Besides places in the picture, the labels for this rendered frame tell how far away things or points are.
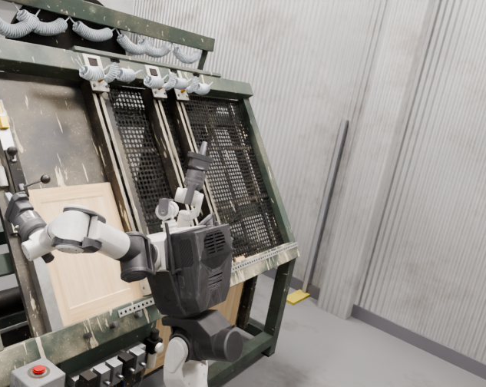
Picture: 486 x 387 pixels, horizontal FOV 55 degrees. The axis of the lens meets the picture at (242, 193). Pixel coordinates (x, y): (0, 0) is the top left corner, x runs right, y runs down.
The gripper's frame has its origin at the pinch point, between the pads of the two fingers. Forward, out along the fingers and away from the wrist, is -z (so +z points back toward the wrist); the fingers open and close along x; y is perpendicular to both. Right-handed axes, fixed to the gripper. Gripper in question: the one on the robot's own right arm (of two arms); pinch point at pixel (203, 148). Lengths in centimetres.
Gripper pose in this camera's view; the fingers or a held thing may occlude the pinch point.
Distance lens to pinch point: 212.8
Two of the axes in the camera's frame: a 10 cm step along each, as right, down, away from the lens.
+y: -4.2, -0.8, 9.0
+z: -2.6, 9.7, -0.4
